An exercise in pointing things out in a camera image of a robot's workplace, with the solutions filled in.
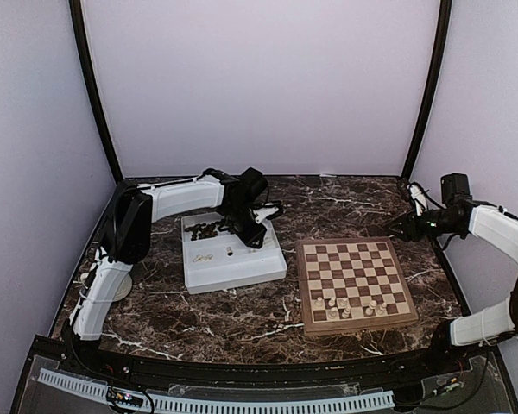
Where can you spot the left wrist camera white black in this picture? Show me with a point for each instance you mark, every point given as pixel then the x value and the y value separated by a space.
pixel 267 212

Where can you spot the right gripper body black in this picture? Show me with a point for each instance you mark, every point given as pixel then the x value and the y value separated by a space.
pixel 419 233

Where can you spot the black frame post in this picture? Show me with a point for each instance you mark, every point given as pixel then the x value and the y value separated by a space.
pixel 91 85
pixel 432 79

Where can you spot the black left frame post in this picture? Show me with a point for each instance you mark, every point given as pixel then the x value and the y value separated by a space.
pixel 91 85

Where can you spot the black right frame post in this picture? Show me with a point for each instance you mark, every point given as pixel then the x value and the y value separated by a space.
pixel 432 79

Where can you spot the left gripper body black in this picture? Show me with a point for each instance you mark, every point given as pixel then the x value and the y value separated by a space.
pixel 239 224

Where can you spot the white plastic divided tray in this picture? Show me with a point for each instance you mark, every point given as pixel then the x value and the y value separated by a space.
pixel 247 266

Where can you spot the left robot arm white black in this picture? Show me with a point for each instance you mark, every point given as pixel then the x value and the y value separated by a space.
pixel 124 232

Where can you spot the black front rail base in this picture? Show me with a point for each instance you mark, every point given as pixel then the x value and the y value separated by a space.
pixel 472 381

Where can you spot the cream ribbed ceramic mug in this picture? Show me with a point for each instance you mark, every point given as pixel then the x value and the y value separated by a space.
pixel 122 291

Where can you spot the dark chess pieces pile lower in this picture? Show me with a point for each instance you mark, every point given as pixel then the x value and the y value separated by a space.
pixel 201 231

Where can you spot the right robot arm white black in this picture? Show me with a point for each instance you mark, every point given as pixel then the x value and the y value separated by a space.
pixel 486 228

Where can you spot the white chess pieces pile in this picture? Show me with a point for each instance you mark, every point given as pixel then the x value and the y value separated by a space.
pixel 200 257

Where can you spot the wooden chess board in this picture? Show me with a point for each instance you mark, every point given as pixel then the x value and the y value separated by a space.
pixel 360 269

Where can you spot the white chess piece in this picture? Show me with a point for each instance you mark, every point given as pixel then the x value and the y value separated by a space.
pixel 371 308
pixel 346 312
pixel 382 309

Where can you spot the white slotted cable duct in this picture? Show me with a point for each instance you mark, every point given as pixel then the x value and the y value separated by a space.
pixel 194 399

